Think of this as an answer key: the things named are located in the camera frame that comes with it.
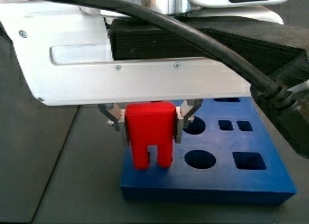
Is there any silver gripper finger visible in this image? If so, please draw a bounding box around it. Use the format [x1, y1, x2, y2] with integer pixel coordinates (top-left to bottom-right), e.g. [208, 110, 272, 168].
[173, 98, 203, 144]

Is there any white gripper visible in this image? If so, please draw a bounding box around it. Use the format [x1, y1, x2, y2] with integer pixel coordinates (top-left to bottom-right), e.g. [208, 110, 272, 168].
[0, 1, 252, 146]

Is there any red square-circle object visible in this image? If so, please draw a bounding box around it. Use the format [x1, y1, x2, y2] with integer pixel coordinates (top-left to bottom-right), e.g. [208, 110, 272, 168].
[125, 102, 176, 170]

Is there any blue foam shape board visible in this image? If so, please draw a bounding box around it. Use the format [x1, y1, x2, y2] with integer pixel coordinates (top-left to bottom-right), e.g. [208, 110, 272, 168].
[120, 98, 296, 206]

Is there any black camera cable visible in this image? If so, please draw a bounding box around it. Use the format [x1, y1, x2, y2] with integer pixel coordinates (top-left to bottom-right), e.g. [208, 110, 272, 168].
[10, 0, 300, 113]

